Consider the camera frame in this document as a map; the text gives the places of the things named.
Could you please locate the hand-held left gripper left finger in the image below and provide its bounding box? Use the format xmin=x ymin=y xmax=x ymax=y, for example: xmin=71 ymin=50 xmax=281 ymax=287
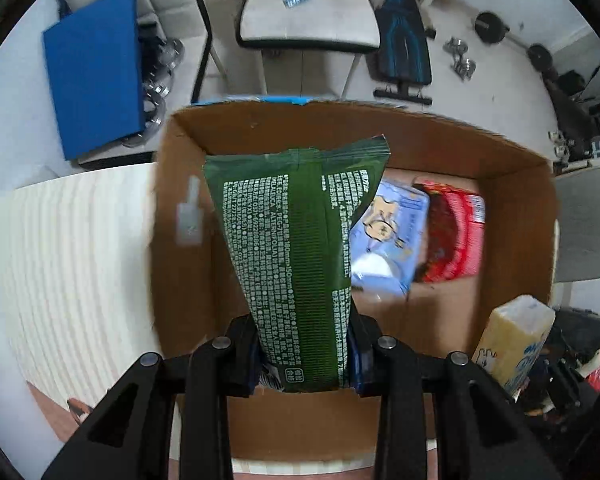
xmin=41 ymin=316 xmax=261 ymax=480

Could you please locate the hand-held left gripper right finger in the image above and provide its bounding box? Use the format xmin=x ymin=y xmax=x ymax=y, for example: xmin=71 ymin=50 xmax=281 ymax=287
xmin=349 ymin=314 xmax=563 ymax=480

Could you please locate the green wet wipes pack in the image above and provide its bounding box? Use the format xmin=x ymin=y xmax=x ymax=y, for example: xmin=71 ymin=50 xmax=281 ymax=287
xmin=203 ymin=135 xmax=391 ymax=393

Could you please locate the cardboard box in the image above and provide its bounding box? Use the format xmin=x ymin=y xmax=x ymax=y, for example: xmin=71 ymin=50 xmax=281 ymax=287
xmin=149 ymin=99 xmax=561 ymax=461

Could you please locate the light blue tissue pack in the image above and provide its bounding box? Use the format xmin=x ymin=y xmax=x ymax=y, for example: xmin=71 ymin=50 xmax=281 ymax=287
xmin=349 ymin=179 xmax=431 ymax=299

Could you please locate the red tissue pack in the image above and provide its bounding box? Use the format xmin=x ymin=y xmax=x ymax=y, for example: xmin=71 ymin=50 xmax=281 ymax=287
xmin=412 ymin=178 xmax=487 ymax=283

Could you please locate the grey chair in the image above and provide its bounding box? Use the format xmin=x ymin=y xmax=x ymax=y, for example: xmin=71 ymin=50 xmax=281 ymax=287
xmin=552 ymin=167 xmax=600 ymax=306

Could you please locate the black weight bench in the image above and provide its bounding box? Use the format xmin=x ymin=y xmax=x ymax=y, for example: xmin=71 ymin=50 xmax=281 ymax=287
xmin=370 ymin=0 xmax=434 ymax=106

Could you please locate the chrome dumbbell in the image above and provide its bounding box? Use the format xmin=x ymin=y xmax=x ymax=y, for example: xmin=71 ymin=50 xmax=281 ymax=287
xmin=443 ymin=37 xmax=478 ymax=82

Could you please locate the blue board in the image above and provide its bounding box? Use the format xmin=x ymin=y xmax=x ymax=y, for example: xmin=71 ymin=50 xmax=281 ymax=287
xmin=42 ymin=0 xmax=146 ymax=162

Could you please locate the white cushioned chair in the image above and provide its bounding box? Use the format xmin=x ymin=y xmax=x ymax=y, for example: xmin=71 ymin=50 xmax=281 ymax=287
xmin=190 ymin=0 xmax=382 ymax=106

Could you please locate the black barbell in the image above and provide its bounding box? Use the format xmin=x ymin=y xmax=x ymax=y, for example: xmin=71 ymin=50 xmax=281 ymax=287
xmin=473 ymin=11 xmax=556 ymax=72

